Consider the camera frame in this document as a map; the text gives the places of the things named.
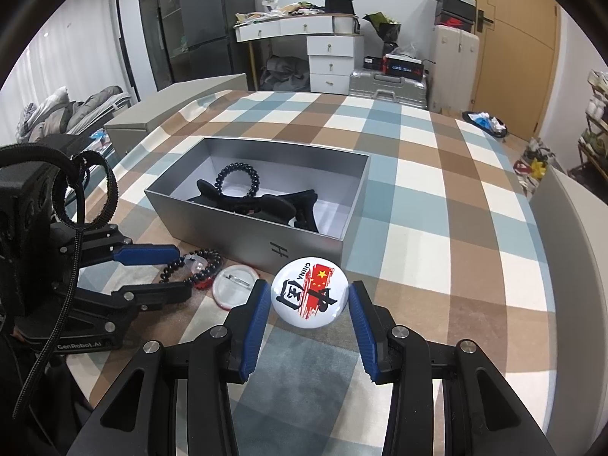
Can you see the grey box lid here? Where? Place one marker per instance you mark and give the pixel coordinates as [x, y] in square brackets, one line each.
[156, 114]

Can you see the silver suitcase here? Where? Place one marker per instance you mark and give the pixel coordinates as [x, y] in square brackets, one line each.
[370, 83]

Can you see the person's dark clothing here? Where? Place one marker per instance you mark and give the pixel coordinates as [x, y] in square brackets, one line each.
[42, 418]

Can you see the black banana hair clip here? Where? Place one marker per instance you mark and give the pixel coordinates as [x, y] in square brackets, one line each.
[285, 202]

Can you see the grey shoe box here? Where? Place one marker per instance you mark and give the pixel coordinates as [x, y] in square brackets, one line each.
[456, 4]

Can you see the black trash bag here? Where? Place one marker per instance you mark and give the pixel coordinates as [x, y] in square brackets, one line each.
[484, 121]

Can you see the long black hair clip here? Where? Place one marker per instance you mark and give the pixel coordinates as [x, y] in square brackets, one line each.
[204, 190]

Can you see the white red printed round badge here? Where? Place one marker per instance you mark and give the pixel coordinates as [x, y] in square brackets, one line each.
[294, 285]

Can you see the colourful floor clutter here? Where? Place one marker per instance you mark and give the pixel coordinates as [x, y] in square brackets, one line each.
[536, 166]

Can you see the white round pin badge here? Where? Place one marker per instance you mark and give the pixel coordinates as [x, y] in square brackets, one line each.
[228, 294]

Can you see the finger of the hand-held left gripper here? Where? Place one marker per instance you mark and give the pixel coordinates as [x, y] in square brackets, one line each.
[161, 292]
[152, 254]

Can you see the white suitcase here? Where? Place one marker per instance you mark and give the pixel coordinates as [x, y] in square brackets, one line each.
[451, 66]

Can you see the silver grey cardboard box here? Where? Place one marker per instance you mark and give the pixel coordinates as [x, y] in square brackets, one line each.
[228, 232]

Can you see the black red shoe box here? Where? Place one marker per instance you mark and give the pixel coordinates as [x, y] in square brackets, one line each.
[453, 23]

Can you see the grey cloth under desk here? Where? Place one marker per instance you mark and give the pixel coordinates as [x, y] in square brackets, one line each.
[285, 73]

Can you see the wooden door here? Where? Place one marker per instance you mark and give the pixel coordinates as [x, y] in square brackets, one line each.
[517, 57]

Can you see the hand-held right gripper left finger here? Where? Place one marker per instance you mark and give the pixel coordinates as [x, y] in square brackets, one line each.
[251, 332]

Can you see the white desk with drawers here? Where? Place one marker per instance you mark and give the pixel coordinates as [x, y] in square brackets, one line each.
[330, 64]

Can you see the black wrapped bouquet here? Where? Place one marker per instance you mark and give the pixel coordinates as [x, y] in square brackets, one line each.
[389, 33]

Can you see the white curtain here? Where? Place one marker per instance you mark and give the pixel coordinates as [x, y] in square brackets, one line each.
[71, 57]

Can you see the small black device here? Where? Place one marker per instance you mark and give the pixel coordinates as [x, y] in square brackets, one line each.
[373, 62]

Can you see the grey clothing pile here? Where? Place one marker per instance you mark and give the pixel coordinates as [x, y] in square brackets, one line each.
[85, 109]

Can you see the dark grey refrigerator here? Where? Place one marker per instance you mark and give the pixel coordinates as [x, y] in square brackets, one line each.
[213, 9]

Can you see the checked tablecloth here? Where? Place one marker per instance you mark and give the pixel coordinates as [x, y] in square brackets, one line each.
[427, 199]

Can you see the shoe rack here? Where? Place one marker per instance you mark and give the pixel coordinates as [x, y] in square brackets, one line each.
[593, 142]

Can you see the dark glass door cabinet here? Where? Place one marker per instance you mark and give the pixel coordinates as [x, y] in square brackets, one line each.
[156, 33]

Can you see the pile of desk clutter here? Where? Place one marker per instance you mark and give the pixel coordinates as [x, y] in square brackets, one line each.
[285, 9]

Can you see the grey upholstered bench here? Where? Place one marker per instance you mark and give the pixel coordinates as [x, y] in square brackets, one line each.
[570, 247]

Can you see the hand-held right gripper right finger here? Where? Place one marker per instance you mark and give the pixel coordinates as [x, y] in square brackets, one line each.
[365, 332]

